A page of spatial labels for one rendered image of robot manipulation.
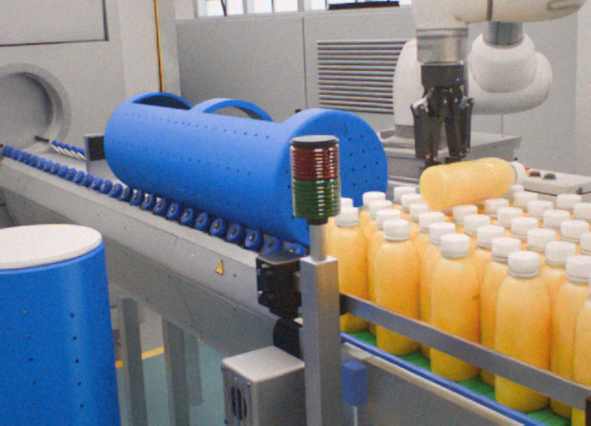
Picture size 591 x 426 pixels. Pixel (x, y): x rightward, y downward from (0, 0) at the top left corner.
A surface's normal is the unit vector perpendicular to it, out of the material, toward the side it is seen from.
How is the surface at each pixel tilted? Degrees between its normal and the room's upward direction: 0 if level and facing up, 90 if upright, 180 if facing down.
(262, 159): 66
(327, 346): 90
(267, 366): 0
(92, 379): 90
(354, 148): 90
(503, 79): 116
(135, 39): 90
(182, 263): 71
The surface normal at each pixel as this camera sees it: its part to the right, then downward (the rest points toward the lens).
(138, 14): 0.66, 0.13
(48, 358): 0.44, 0.17
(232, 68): -0.75, 0.17
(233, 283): -0.80, -0.18
